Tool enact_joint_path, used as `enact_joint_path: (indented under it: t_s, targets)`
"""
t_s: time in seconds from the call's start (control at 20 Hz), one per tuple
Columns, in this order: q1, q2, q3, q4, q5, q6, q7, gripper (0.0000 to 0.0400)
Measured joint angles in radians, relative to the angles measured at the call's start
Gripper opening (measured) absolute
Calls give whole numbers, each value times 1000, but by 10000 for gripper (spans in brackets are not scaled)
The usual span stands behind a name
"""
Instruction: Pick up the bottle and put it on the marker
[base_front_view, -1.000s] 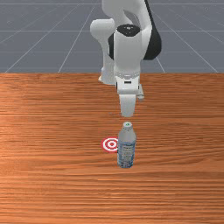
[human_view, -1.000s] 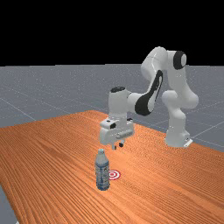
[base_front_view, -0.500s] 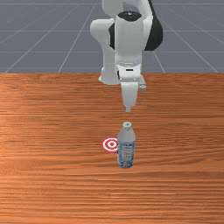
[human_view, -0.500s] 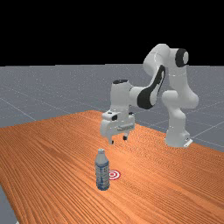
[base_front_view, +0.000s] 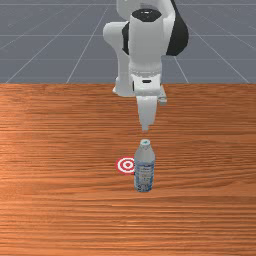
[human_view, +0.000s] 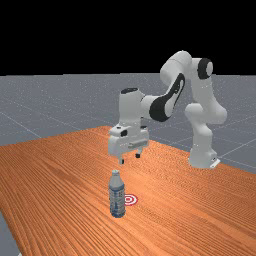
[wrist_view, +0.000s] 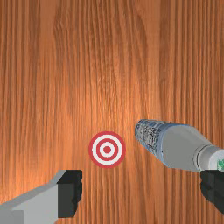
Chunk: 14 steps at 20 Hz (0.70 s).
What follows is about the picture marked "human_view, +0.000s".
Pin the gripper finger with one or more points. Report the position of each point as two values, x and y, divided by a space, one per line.
138 153
121 160

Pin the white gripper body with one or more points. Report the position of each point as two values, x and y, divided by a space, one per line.
128 141

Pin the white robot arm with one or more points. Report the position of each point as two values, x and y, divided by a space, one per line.
200 100

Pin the clear plastic bottle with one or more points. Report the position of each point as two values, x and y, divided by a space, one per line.
116 195

